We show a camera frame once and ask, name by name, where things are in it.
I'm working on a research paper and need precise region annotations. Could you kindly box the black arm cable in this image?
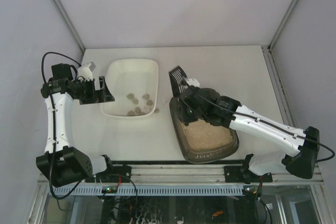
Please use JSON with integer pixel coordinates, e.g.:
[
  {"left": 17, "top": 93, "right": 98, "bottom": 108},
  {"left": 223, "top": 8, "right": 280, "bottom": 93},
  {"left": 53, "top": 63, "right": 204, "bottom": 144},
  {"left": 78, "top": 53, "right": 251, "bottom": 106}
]
[
  {"left": 181, "top": 77, "right": 336, "bottom": 162},
  {"left": 40, "top": 51, "right": 85, "bottom": 199}
]

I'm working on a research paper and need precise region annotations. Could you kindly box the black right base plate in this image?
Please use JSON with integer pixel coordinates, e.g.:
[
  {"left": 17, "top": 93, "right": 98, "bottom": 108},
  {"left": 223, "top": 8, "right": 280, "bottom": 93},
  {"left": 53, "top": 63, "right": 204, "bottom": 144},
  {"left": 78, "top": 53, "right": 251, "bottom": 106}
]
[{"left": 224, "top": 165, "right": 273, "bottom": 184}]

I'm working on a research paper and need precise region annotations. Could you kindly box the grey-green clump in bin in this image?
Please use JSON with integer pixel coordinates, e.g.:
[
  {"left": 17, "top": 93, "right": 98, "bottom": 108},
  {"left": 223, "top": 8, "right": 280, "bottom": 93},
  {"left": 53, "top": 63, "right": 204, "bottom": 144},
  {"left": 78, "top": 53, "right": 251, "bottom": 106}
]
[{"left": 146, "top": 100, "right": 153, "bottom": 106}]

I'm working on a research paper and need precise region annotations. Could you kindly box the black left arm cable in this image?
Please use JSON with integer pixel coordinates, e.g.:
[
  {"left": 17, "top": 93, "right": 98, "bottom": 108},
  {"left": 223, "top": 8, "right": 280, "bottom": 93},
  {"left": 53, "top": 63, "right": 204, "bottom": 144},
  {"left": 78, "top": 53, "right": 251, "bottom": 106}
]
[{"left": 40, "top": 51, "right": 85, "bottom": 199}]

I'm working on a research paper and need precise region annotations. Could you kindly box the grey-green litter clump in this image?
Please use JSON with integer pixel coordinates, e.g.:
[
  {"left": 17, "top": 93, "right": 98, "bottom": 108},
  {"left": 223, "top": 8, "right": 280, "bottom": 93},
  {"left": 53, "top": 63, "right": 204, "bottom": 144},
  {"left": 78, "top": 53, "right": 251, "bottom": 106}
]
[{"left": 127, "top": 93, "right": 134, "bottom": 100}]

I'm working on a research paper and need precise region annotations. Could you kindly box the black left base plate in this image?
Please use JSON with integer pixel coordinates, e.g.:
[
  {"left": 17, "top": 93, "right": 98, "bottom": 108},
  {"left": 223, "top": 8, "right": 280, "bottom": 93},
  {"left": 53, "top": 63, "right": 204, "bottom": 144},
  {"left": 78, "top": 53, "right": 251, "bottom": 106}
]
[{"left": 103, "top": 165, "right": 132, "bottom": 183}]

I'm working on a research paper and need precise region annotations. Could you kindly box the aluminium mounting rail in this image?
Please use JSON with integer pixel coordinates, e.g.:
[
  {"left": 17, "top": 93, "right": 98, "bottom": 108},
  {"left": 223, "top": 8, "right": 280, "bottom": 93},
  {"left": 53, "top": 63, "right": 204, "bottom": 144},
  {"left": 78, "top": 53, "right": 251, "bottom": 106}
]
[{"left": 39, "top": 163, "right": 323, "bottom": 183}]

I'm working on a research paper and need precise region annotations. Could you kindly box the black slotted litter scoop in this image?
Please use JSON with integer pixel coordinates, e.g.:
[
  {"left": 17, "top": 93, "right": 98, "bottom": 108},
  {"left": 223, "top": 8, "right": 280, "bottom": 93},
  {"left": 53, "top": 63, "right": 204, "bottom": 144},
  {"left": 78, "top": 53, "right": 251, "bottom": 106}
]
[{"left": 169, "top": 66, "right": 190, "bottom": 99}]

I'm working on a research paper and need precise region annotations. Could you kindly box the blue-grey slotted cable duct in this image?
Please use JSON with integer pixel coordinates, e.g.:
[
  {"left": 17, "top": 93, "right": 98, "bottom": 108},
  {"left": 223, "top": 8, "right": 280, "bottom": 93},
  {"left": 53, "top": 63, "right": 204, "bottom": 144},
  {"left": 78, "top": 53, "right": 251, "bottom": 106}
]
[{"left": 52, "top": 184, "right": 259, "bottom": 196}]

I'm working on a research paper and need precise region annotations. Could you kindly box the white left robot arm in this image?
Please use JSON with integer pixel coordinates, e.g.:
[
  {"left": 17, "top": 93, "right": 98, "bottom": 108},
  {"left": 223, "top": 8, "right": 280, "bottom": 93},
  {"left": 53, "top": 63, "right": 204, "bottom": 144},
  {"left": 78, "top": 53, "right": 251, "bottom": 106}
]
[{"left": 36, "top": 62, "right": 115, "bottom": 188}]

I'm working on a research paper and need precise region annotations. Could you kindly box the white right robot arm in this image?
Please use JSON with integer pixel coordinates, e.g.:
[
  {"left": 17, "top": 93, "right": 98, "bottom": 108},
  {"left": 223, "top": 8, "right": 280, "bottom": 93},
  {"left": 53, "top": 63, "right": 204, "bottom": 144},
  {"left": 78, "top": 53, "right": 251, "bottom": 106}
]
[{"left": 177, "top": 86, "right": 319, "bottom": 179}]

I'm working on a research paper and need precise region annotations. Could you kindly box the white plastic bin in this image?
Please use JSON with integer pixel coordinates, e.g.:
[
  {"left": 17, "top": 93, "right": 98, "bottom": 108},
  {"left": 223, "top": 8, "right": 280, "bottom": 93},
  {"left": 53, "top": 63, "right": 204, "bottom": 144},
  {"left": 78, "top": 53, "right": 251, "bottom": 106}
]
[{"left": 100, "top": 59, "right": 159, "bottom": 119}]

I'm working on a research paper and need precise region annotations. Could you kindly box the dark translucent litter box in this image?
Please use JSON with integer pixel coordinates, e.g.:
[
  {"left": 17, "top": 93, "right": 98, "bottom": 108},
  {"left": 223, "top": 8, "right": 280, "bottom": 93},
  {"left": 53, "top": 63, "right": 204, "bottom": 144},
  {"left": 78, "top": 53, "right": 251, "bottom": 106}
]
[{"left": 169, "top": 98, "right": 239, "bottom": 164}]

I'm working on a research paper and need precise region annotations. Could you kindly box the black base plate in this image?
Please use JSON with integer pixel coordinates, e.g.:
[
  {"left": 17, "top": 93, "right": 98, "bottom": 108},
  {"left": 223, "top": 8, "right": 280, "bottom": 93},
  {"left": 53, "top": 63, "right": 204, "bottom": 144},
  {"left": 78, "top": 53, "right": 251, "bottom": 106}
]
[
  {"left": 224, "top": 165, "right": 273, "bottom": 184},
  {"left": 103, "top": 165, "right": 132, "bottom": 183}
]

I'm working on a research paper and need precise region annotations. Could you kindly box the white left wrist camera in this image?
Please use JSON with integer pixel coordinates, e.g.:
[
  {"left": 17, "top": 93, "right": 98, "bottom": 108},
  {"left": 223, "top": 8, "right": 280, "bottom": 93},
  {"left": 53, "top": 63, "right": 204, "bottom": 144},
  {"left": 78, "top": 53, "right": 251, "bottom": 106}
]
[{"left": 78, "top": 62, "right": 96, "bottom": 81}]

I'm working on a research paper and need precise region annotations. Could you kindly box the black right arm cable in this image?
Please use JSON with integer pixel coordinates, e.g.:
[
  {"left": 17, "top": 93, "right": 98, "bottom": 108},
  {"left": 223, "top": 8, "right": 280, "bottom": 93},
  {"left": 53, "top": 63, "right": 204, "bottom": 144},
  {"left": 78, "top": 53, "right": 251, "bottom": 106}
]
[{"left": 181, "top": 77, "right": 336, "bottom": 162}]

